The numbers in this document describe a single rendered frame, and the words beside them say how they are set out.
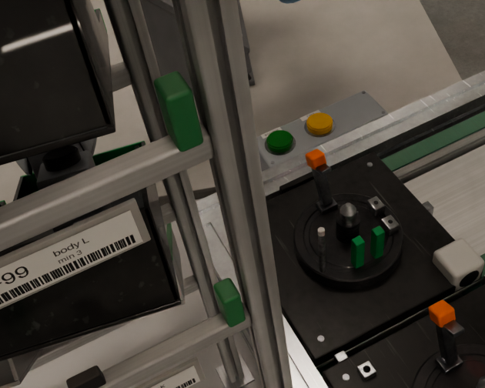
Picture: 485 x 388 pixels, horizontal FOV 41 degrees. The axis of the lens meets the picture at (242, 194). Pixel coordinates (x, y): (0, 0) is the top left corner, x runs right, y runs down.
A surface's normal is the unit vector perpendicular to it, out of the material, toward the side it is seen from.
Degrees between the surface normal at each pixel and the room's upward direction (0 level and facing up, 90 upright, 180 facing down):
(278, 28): 0
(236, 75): 90
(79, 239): 90
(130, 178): 90
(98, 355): 0
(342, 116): 0
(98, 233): 90
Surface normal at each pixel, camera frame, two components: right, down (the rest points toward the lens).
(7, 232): 0.44, 0.65
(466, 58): -0.12, -0.63
